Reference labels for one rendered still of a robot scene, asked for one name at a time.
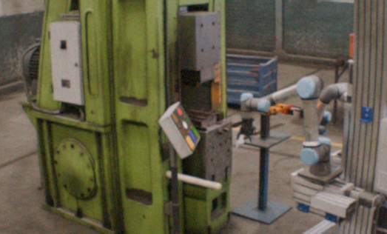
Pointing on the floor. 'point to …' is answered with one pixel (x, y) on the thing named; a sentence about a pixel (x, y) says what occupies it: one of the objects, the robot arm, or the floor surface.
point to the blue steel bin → (251, 77)
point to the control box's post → (175, 190)
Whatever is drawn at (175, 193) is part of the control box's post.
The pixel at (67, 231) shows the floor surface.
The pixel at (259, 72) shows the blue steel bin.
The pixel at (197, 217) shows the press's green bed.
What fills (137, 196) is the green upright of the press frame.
